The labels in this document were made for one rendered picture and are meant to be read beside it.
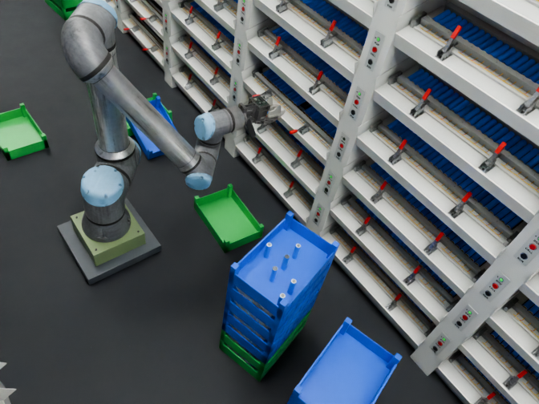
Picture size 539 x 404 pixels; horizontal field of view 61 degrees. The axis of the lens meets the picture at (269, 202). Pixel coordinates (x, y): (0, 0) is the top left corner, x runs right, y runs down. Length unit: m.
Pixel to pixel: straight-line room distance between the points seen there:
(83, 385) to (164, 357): 0.28
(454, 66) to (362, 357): 0.91
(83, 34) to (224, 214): 1.10
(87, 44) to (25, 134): 1.32
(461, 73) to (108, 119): 1.15
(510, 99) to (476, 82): 0.09
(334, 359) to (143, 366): 0.71
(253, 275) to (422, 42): 0.84
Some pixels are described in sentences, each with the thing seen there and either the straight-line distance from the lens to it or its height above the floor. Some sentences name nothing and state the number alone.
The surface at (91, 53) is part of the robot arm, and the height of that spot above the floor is 0.94.
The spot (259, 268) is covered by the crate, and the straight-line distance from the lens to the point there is 1.44.
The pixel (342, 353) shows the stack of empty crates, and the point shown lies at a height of 0.32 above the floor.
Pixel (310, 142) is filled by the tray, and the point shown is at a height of 0.49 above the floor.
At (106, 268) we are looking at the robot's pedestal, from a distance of 1.96.
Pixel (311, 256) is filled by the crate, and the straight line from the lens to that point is 1.51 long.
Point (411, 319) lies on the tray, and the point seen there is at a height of 0.11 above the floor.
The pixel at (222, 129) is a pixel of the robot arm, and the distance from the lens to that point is 1.65.
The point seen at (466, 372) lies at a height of 0.11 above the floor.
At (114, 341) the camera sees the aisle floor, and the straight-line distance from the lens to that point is 1.87.
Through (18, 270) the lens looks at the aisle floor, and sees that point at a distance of 2.11.
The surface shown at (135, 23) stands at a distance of 3.37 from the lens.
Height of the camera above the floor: 1.68
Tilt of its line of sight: 47 degrees down
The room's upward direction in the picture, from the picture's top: 12 degrees clockwise
